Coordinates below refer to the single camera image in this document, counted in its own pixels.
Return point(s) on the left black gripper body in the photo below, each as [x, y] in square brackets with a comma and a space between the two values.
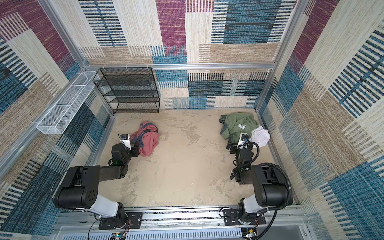
[134, 152]

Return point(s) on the black mesh shelf rack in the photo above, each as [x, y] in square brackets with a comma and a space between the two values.
[128, 90]

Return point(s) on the white wire mesh basket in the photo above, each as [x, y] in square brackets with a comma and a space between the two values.
[58, 118]

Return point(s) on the white cloth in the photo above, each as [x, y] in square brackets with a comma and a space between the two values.
[260, 136]

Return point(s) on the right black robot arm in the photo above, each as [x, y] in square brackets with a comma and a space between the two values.
[272, 188]

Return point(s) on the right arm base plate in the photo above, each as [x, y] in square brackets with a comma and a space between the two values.
[234, 217]

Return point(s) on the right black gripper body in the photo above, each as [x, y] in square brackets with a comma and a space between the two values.
[233, 149]

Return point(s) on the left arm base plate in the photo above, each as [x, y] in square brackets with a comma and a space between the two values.
[120, 220]

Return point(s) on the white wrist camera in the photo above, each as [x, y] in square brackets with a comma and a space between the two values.
[125, 139]
[243, 141]

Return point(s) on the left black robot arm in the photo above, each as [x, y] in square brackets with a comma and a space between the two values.
[79, 190]

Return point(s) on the green cloth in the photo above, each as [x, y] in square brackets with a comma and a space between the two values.
[236, 123]

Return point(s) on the aluminium front rail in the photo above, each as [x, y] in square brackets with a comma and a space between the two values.
[187, 223]

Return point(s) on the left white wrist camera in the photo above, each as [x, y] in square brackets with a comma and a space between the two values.
[125, 139]

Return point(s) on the red cloth with print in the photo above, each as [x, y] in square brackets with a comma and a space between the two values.
[146, 137]

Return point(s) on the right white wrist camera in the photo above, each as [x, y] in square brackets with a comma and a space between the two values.
[243, 141]

